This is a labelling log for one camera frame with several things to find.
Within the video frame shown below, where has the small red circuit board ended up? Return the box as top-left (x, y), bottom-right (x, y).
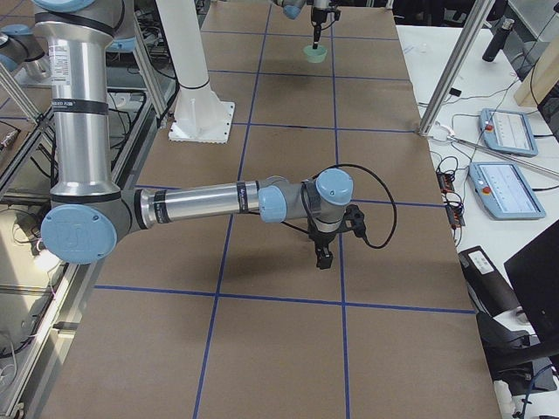
top-left (436, 171), bottom-right (455, 194)

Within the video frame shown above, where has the aluminium frame post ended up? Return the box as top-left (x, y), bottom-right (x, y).
top-left (417, 0), bottom-right (494, 137)

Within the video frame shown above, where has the upper blue teach pendant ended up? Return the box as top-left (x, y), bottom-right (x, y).
top-left (480, 108), bottom-right (539, 157)

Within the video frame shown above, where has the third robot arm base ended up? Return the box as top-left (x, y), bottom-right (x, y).
top-left (1, 24), bottom-right (51, 86)

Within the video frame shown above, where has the blue teach pendant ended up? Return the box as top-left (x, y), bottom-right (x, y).
top-left (480, 108), bottom-right (539, 157)
top-left (468, 161), bottom-right (546, 221)

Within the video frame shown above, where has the white column pedestal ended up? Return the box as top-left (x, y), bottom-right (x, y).
top-left (156, 0), bottom-right (235, 144)

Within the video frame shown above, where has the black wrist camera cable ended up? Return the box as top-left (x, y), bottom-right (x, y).
top-left (300, 162), bottom-right (397, 251)

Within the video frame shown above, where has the black box with label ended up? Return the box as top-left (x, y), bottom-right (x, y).
top-left (459, 246), bottom-right (521, 317)

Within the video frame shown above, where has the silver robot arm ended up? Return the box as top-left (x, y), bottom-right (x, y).
top-left (273, 0), bottom-right (332, 50)
top-left (35, 1), bottom-right (358, 269)

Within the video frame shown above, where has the lower blue teach pendant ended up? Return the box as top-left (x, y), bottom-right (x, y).
top-left (468, 161), bottom-right (546, 221)

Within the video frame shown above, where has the black cylindrical bottle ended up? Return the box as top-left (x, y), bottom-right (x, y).
top-left (482, 18), bottom-right (515, 62)

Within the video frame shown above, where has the mint green bowl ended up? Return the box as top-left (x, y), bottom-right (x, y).
top-left (302, 45), bottom-right (328, 64)

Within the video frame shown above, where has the metal rod on table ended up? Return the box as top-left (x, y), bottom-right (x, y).
top-left (446, 135), bottom-right (559, 178)

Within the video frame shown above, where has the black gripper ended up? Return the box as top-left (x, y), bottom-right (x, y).
top-left (311, 7), bottom-right (329, 49)
top-left (310, 227), bottom-right (335, 269)

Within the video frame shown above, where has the black monitor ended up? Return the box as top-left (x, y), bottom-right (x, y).
top-left (505, 226), bottom-right (558, 341)

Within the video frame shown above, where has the wooden board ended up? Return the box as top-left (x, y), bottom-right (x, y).
top-left (514, 0), bottom-right (559, 108)

